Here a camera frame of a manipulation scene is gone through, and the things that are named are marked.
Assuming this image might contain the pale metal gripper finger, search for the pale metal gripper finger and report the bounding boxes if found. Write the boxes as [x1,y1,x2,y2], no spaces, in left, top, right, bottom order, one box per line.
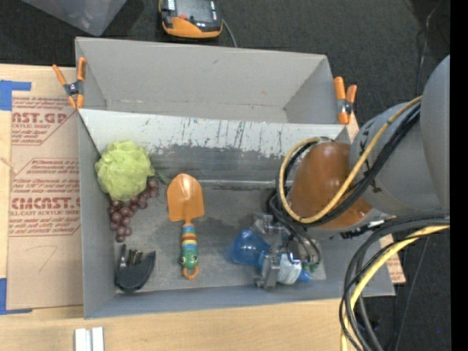
[254,253,282,289]
[253,213,283,234]

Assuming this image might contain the blue plastic bottle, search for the blue plastic bottle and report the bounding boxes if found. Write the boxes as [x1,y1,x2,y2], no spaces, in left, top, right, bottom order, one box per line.
[231,227,313,285]

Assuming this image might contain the orange toy shovel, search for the orange toy shovel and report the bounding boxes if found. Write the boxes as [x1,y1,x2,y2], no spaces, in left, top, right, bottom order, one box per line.
[166,173,205,280]

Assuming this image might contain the purple toy grapes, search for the purple toy grapes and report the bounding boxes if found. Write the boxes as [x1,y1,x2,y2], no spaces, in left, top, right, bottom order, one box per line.
[107,176,161,244]

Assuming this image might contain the grey metal bin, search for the grey metal bin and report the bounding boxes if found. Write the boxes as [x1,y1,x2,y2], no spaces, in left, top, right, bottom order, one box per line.
[75,37,396,320]

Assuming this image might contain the green mesh bath sponge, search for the green mesh bath sponge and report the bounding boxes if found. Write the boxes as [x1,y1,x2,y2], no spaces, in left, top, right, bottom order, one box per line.
[94,140,156,202]

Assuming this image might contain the brown cardboard board, red print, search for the brown cardboard board, red print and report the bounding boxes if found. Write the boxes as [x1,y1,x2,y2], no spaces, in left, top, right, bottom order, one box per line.
[0,63,407,312]

